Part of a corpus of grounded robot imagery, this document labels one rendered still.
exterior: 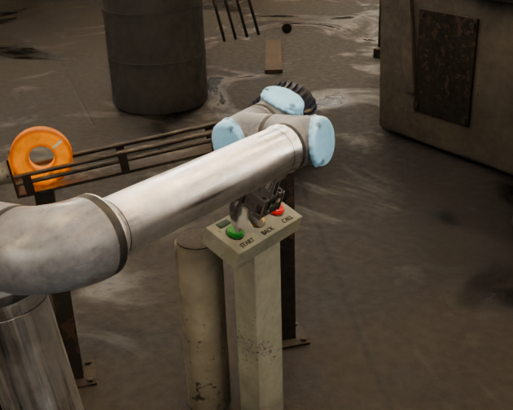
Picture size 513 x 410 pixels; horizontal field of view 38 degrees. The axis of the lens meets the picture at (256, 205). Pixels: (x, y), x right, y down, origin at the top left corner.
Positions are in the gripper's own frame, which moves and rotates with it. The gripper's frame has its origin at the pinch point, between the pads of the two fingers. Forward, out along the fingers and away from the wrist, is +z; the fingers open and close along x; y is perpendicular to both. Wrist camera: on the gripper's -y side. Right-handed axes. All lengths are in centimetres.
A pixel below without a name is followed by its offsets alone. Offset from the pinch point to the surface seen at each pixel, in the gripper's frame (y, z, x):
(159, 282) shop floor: -49, 84, 39
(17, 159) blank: -57, 11, -18
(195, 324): -2.5, 35.0, -1.9
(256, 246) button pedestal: 5.5, 3.2, 1.7
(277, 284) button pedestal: 9.4, 17.9, 10.8
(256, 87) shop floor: -166, 126, 244
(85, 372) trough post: -30, 76, -10
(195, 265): -7.6, 18.3, -1.5
